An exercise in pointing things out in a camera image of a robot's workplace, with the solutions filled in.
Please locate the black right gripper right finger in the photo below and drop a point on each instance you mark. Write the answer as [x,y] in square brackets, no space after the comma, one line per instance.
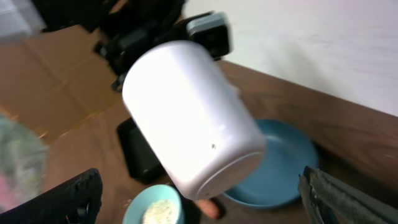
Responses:
[329,200]

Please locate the orange carrot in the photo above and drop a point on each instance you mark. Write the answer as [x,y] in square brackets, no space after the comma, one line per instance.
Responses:
[209,208]

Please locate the colourful snack wrapper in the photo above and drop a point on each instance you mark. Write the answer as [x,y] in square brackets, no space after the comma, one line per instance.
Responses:
[23,161]

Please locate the light blue rice bowl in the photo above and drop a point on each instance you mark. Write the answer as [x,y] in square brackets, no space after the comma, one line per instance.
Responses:
[159,204]

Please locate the pink plastic cup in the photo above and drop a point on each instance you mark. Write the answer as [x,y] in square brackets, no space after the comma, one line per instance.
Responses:
[193,120]

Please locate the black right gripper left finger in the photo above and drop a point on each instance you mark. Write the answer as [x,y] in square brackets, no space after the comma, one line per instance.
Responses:
[78,200]

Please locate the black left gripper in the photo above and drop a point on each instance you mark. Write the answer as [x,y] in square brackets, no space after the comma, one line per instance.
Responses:
[125,37]

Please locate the black waste tray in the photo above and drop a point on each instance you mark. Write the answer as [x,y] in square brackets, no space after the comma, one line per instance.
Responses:
[141,162]

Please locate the dark blue bowl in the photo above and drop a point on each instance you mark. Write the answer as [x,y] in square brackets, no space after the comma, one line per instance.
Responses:
[275,182]

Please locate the clear plastic waste bin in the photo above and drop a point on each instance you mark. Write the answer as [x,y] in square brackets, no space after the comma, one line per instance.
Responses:
[19,20]

